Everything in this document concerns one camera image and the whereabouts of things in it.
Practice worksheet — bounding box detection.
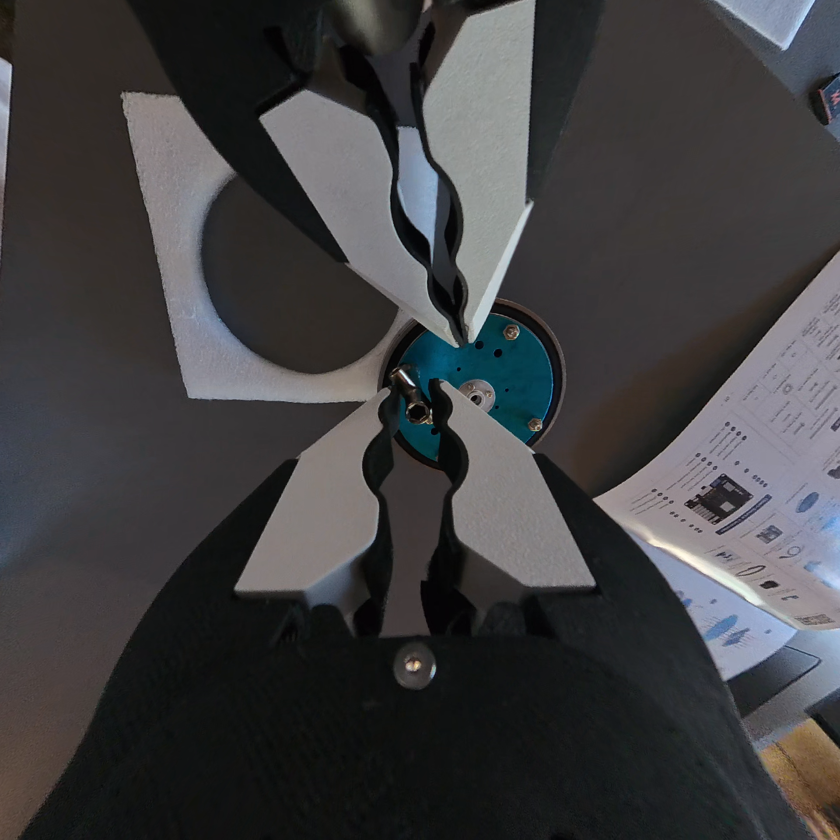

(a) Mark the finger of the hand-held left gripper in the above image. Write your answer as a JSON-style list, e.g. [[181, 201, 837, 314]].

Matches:
[[413, 0, 538, 343], [259, 56, 465, 347]]

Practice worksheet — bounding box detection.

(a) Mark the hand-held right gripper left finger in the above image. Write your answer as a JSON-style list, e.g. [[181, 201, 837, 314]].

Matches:
[[234, 387, 396, 636]]

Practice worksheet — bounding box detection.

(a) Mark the brown cardboard box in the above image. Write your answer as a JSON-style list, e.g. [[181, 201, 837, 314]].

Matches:
[[755, 718, 840, 840]]

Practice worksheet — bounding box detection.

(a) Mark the metal T-handle socket wrench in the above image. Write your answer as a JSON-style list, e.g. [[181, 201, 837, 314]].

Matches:
[[389, 366, 435, 425]]

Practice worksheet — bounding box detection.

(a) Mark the white instruction booklet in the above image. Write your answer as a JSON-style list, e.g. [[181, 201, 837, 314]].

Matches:
[[594, 246, 840, 683]]

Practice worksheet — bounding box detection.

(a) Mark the white foam sheet with hole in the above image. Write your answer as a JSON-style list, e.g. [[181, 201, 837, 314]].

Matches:
[[121, 92, 411, 403]]

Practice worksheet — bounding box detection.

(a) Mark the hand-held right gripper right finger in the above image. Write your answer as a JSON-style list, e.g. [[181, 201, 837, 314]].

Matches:
[[422, 378, 597, 636]]

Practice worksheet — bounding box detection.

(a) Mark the teal round metal disc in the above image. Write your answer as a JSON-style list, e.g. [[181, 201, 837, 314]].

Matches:
[[379, 298, 565, 470]]

